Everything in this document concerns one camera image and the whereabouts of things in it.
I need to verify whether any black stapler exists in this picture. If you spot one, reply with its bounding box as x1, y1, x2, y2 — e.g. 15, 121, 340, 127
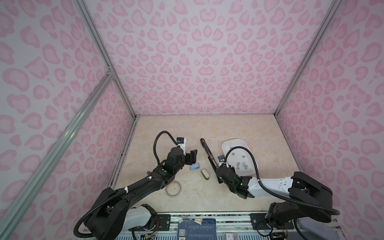
200, 138, 219, 173

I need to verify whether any blue mini stapler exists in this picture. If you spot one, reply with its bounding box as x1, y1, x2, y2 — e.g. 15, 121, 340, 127
190, 163, 200, 171

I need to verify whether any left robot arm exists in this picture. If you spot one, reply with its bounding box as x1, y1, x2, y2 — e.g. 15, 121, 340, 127
73, 131, 198, 240

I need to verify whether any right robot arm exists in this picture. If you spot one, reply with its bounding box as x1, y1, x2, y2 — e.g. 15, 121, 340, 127
215, 146, 340, 225

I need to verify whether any white plastic tray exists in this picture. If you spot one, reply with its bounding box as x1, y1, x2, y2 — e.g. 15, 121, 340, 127
222, 139, 256, 177

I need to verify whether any clear tape roll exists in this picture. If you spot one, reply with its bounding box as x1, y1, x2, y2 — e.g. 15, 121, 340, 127
165, 181, 182, 198

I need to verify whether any grey cloth pad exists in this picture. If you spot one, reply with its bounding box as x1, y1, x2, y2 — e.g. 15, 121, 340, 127
296, 218, 340, 240

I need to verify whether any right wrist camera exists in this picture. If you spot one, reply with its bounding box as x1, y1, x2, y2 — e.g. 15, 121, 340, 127
218, 155, 227, 166

